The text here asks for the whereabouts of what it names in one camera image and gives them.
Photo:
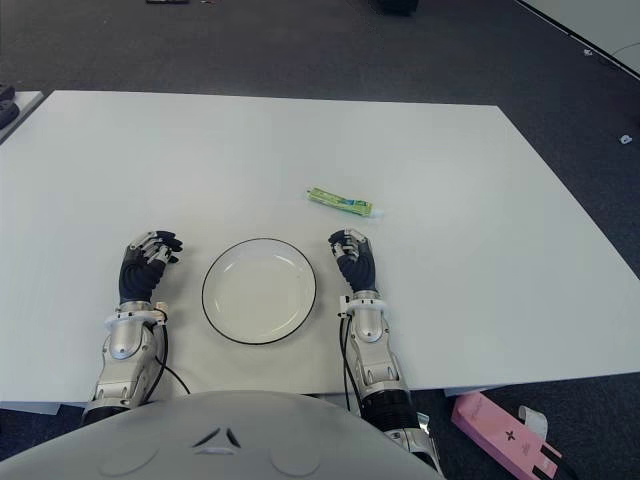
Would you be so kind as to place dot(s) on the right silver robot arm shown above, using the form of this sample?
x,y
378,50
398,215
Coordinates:
x,y
372,345

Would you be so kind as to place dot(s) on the white table with black edge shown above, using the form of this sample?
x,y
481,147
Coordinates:
x,y
600,25

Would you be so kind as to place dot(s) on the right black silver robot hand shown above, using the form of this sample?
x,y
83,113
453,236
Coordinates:
x,y
361,270

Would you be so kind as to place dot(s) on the black handheld controller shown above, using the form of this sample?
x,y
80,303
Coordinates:
x,y
6,91
7,114

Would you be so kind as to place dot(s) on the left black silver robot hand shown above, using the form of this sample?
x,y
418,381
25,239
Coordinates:
x,y
140,280

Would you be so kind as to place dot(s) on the grey side table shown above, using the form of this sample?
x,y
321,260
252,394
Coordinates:
x,y
27,102

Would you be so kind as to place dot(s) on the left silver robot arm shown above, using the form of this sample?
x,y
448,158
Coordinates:
x,y
122,340

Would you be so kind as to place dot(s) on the grey robot torso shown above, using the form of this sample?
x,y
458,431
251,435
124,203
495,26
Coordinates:
x,y
225,440

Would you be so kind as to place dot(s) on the green toothpaste tube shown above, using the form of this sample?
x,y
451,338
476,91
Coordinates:
x,y
340,201

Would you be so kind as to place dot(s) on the white plate with black rim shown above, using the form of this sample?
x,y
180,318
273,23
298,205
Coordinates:
x,y
260,295

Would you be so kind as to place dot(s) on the pink cardboard box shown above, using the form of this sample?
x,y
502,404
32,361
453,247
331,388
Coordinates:
x,y
490,420

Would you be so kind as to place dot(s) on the white paper tag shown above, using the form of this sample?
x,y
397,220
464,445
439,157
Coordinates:
x,y
534,420

